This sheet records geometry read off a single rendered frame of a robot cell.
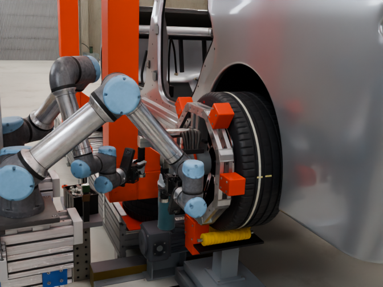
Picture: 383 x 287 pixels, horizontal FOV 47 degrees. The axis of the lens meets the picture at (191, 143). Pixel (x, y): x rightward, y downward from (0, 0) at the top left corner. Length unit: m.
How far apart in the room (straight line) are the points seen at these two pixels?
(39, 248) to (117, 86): 0.66
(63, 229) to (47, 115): 0.61
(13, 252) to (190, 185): 0.65
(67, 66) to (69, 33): 2.42
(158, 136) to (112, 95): 0.30
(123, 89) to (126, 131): 1.03
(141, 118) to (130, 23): 0.87
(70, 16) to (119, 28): 1.93
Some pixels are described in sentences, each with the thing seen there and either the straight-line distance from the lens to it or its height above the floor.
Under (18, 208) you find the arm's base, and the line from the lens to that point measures 1.61.
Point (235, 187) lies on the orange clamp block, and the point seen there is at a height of 0.85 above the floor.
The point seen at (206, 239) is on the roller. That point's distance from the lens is 2.09.
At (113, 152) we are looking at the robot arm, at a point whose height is 0.95.
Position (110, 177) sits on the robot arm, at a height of 0.84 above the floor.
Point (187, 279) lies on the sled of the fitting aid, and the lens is 2.51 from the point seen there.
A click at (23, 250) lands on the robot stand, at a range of 1.68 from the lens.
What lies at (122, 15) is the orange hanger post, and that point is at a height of 1.51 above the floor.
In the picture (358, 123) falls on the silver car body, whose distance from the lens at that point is 1.48.
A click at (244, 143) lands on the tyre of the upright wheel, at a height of 1.01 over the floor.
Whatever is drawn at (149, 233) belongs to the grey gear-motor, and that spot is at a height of 0.40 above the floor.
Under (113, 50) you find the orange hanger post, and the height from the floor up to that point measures 1.34.
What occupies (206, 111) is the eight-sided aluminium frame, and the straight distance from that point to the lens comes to 1.93.
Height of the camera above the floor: 1.45
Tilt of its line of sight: 14 degrees down
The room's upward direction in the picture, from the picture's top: 2 degrees clockwise
